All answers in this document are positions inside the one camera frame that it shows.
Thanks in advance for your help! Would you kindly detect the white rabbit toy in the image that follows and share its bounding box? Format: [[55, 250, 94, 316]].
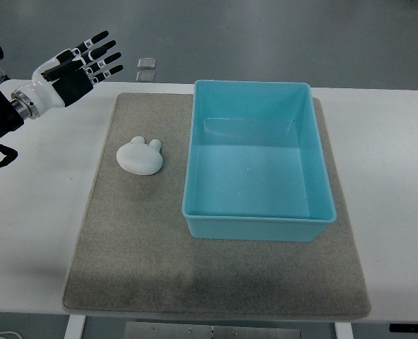
[[116, 136, 163, 176]]

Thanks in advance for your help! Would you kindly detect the white table leg right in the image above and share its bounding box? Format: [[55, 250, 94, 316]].
[[335, 322, 354, 339]]

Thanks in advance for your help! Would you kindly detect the black white robot left hand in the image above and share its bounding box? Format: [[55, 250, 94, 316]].
[[21, 30, 123, 117]]

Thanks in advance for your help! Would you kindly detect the grey felt mat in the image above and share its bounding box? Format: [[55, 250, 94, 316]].
[[62, 93, 371, 321]]

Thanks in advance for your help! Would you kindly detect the upper metal floor plate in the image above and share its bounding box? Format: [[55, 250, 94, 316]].
[[137, 57, 157, 69]]

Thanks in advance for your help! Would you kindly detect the light blue plastic box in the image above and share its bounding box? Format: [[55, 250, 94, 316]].
[[182, 80, 337, 242]]

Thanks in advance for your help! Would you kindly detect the metal floor plate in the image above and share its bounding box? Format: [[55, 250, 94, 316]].
[[136, 71, 155, 83], [137, 57, 157, 69]]

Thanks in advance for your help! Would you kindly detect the black table control panel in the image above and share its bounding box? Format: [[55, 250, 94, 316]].
[[389, 323, 418, 333]]

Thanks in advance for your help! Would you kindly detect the lower metal floor plate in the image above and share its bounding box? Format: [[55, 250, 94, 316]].
[[136, 71, 155, 83]]

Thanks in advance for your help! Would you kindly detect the white table leg left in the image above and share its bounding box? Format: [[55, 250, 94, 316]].
[[64, 315, 86, 339]]

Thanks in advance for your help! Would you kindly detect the white table leg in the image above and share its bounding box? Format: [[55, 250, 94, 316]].
[[64, 315, 86, 339], [335, 322, 354, 339]]

